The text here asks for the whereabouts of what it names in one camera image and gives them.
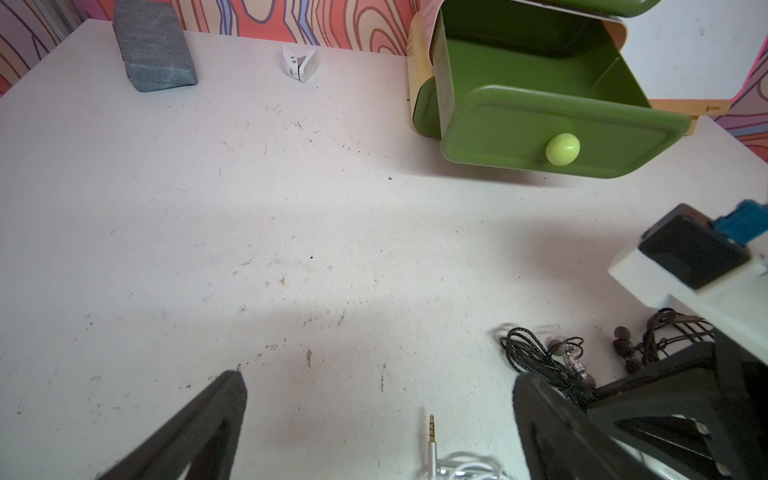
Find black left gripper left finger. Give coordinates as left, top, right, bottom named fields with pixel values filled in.
left=101, top=370, right=247, bottom=479

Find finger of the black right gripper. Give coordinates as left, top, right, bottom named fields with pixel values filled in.
left=586, top=341, right=767, bottom=479

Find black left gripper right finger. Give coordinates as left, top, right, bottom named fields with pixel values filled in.
left=512, top=373, right=657, bottom=480

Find black earphones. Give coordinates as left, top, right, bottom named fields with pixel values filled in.
left=612, top=308, right=715, bottom=374
left=499, top=327, right=598, bottom=409

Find green top drawer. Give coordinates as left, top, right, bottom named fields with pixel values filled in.
left=543, top=0, right=660, bottom=18

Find white earphones left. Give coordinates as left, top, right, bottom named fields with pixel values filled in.
left=426, top=414, right=513, bottom=480

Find yellow pink drawer cabinet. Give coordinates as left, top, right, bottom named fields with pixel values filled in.
left=407, top=1, right=627, bottom=115

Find wooden whiteboard easel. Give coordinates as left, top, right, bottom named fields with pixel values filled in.
left=649, top=99, right=733, bottom=136

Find pink framed whiteboard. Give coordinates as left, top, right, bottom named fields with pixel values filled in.
left=621, top=0, right=767, bottom=100

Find white plastic clip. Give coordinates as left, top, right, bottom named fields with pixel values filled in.
left=281, top=44, right=319, bottom=83

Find grey felt eraser block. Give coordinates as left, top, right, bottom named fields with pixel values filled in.
left=113, top=0, right=198, bottom=93

